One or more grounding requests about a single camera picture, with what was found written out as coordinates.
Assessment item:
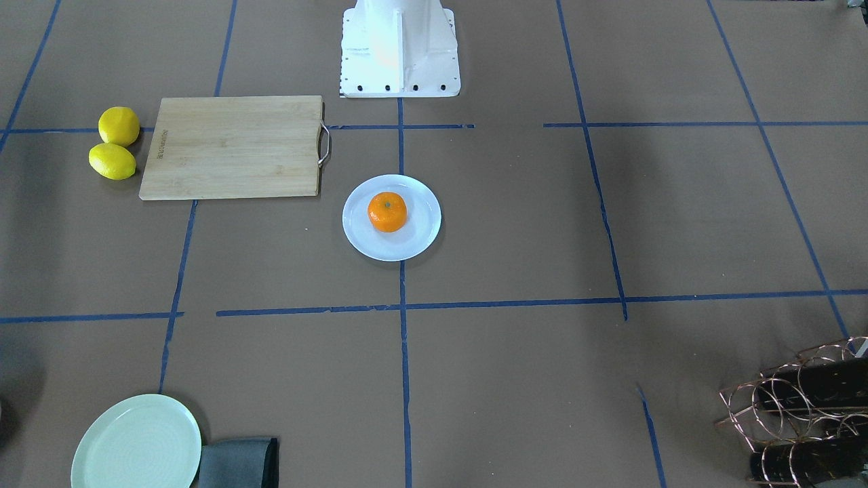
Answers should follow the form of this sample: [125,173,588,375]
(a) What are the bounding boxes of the light blue plate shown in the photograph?
[342,175,442,262]

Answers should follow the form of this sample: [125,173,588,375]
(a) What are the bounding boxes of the orange fruit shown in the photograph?
[367,191,408,234]

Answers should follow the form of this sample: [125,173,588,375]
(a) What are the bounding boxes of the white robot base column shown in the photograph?
[339,1,462,98]

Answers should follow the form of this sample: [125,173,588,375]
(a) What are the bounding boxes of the light green plate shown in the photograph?
[69,394,202,487]

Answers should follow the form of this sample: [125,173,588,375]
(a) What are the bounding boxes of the bamboo cutting board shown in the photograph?
[139,95,331,201]

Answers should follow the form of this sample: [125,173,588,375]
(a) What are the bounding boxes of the grey folded cloth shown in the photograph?
[198,436,280,487]

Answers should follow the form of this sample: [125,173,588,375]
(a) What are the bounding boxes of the yellow lemon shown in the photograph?
[97,107,142,148]
[89,142,136,180]

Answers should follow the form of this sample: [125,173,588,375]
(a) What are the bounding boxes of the dark wine bottle front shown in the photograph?
[749,436,867,487]

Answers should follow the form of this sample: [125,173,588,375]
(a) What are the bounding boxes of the dark wine bottle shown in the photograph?
[755,357,867,413]
[749,436,867,487]

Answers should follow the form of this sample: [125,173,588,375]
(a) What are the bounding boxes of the dark wine bottle middle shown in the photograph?
[755,357,867,413]

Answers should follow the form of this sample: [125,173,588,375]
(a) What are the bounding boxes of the copper wire bottle rack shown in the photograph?
[718,336,867,487]

